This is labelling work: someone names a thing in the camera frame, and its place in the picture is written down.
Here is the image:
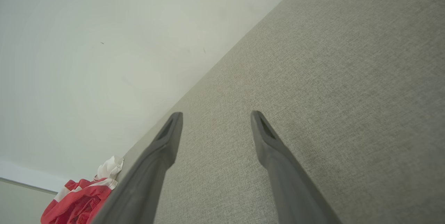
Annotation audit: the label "white black baseboard strip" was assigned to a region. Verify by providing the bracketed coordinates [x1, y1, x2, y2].
[0, 160, 66, 194]

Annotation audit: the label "red basketball jersey white sleeves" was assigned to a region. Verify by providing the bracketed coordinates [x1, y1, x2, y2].
[40, 156, 124, 224]

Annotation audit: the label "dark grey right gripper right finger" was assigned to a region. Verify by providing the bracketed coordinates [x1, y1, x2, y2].
[251, 110, 343, 224]

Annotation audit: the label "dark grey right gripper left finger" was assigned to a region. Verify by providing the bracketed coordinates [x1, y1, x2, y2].
[91, 112, 183, 224]

